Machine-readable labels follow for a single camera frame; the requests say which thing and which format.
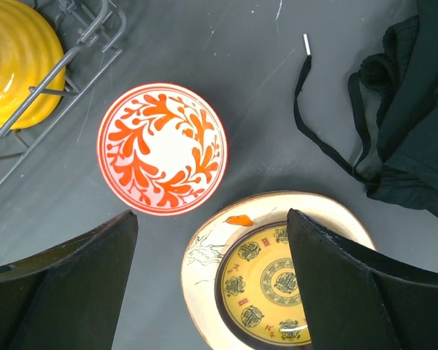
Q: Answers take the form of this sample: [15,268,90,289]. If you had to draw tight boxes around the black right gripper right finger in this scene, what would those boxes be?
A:
[287,209,438,349]

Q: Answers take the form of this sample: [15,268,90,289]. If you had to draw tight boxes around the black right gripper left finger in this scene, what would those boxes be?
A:
[0,211,138,349]

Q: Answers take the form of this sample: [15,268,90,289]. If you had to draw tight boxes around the yellow patterned small plate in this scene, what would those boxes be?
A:
[215,222,312,349]

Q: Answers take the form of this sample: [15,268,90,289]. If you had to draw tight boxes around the beige bird plate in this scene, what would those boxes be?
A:
[181,191,373,349]

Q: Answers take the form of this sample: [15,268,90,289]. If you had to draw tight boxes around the white orange patterned bowl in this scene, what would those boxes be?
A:
[96,82,228,217]

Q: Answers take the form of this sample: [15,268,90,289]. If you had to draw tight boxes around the yellow ribbed bowl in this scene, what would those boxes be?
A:
[0,1,64,127]

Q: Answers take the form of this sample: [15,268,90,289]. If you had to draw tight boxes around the black cloth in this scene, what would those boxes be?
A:
[293,1,438,218]

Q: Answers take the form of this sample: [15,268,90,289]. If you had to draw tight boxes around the grey wire dish rack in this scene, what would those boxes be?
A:
[0,1,127,186]

